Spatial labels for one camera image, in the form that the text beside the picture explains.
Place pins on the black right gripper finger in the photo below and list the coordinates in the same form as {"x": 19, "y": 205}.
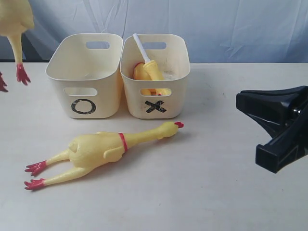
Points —
{"x": 285, "y": 148}
{"x": 271, "y": 104}

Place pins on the yellow rubber chicken front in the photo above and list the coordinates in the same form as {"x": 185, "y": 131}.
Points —
{"x": 90, "y": 151}

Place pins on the cream bin marked X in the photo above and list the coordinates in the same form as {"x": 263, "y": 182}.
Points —
{"x": 148, "y": 99}

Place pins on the white backdrop curtain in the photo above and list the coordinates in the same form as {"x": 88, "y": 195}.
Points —
{"x": 215, "y": 31}

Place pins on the yellow rubber chicken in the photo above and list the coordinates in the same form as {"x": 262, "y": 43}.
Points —
{"x": 90, "y": 151}
{"x": 16, "y": 17}

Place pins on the detached chicken head with squeaker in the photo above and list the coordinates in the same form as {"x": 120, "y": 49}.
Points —
{"x": 148, "y": 71}

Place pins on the cream bin marked O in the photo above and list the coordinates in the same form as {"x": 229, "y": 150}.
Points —
{"x": 84, "y": 72}

